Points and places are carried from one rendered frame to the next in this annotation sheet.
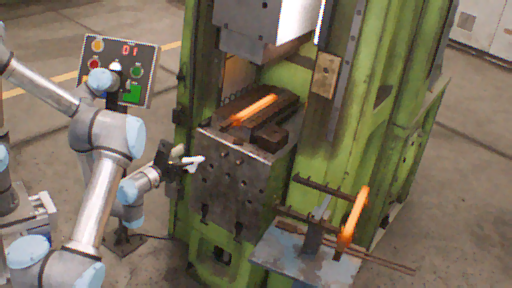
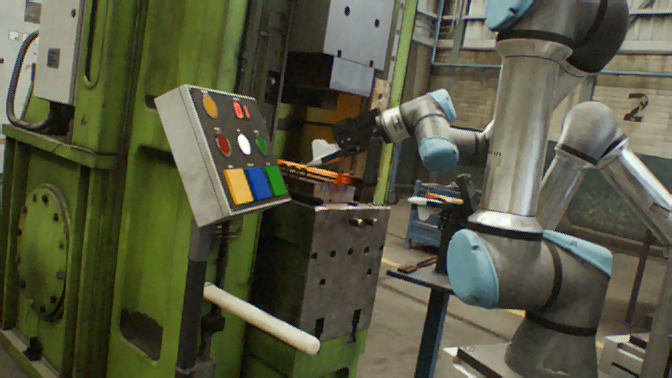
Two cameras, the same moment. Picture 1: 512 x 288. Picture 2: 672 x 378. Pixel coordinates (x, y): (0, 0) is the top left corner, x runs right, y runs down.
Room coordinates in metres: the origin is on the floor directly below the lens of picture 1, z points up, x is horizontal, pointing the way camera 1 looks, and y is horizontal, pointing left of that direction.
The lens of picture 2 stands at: (1.54, 1.81, 1.17)
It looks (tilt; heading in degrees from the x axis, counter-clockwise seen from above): 7 degrees down; 282
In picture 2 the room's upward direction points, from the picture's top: 9 degrees clockwise
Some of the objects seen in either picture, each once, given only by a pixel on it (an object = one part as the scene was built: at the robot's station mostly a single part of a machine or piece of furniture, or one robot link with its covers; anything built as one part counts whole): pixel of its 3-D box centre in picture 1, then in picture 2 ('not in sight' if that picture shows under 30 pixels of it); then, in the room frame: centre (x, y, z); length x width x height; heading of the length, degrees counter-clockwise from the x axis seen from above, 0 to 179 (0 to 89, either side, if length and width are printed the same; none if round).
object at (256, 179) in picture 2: not in sight; (256, 184); (1.96, 0.64, 1.01); 0.07 x 0.05 x 0.07; 87
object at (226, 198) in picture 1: (260, 162); (287, 251); (2.06, -0.05, 0.69); 0.56 x 0.38 x 0.45; 152
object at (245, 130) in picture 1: (257, 109); (289, 178); (2.08, 0.00, 0.96); 0.42 x 0.20 x 0.09; 152
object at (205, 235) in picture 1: (247, 234); (270, 369); (2.06, -0.05, 0.23); 0.55 x 0.37 x 0.47; 152
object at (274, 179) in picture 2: (132, 93); (273, 181); (1.96, 0.54, 1.01); 0.07 x 0.05 x 0.07; 87
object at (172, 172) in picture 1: (163, 170); (463, 218); (1.49, 0.29, 0.97); 0.12 x 0.08 x 0.09; 152
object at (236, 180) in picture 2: not in sight; (237, 187); (1.97, 0.74, 1.01); 0.07 x 0.05 x 0.07; 87
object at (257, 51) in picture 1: (269, 34); (305, 73); (2.08, 0.00, 1.32); 0.42 x 0.20 x 0.10; 152
